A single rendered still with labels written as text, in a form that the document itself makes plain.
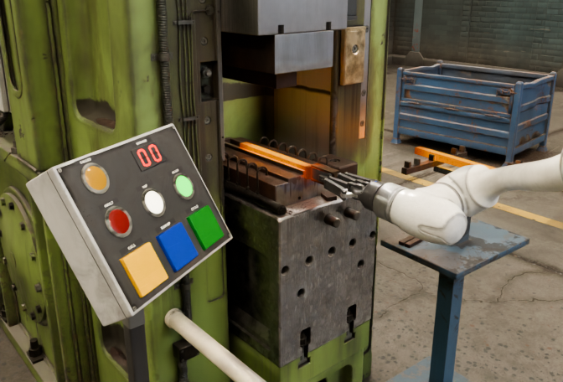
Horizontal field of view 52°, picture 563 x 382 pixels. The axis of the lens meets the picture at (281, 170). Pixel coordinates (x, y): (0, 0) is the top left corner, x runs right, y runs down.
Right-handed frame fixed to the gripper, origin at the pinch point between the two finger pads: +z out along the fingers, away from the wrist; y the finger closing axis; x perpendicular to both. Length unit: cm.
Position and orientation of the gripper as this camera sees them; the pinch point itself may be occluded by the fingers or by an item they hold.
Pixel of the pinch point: (323, 175)
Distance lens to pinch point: 153.8
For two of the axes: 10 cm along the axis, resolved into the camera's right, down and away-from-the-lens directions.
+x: 0.3, -9.4, -3.4
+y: 7.6, -2.0, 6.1
